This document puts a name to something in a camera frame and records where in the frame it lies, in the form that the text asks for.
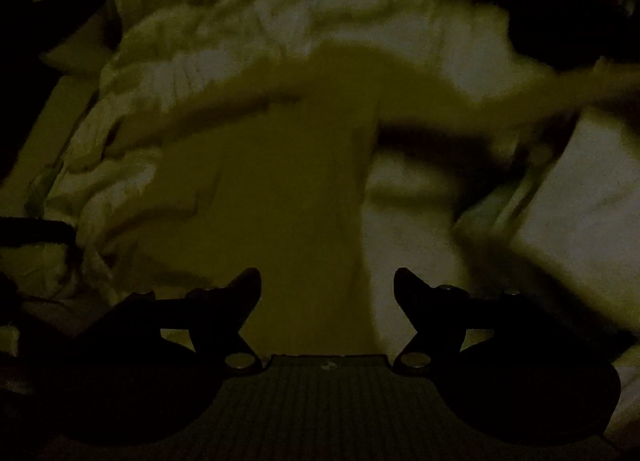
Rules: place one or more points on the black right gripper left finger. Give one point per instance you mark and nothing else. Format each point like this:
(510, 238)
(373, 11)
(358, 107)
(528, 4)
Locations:
(214, 318)

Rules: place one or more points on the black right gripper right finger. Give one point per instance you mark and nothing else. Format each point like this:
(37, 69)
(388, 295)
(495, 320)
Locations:
(441, 317)

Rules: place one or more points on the light floral crumpled duvet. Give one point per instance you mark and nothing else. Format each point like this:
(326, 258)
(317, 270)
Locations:
(172, 50)

